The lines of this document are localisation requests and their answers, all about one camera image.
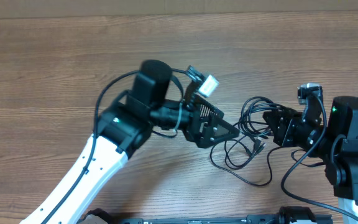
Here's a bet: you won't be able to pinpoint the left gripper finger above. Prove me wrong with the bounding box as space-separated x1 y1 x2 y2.
197 99 224 119
197 115 239 147

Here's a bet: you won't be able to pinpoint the black usb cables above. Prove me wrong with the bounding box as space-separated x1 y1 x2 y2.
209 96 291 187

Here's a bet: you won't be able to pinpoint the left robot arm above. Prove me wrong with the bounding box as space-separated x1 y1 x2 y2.
25 60 239 223

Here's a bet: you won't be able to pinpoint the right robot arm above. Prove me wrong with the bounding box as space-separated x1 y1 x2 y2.
263 90 358 223

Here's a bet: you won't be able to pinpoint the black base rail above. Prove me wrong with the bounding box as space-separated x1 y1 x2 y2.
77 206 333 224

